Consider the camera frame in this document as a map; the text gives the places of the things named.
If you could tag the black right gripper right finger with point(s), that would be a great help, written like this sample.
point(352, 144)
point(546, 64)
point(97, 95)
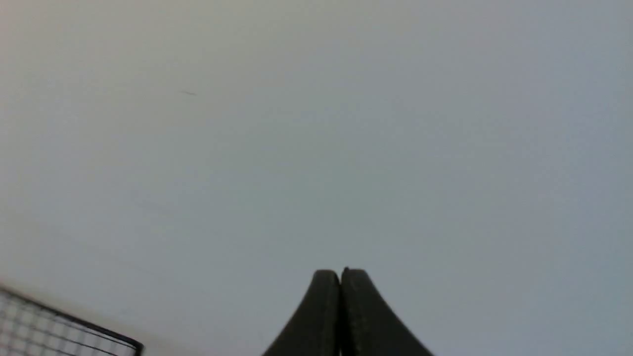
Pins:
point(368, 325)

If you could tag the black wire mesh rack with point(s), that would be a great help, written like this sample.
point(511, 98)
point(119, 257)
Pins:
point(30, 328)

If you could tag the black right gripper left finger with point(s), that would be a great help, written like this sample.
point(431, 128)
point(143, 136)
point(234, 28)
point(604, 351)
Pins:
point(313, 328)

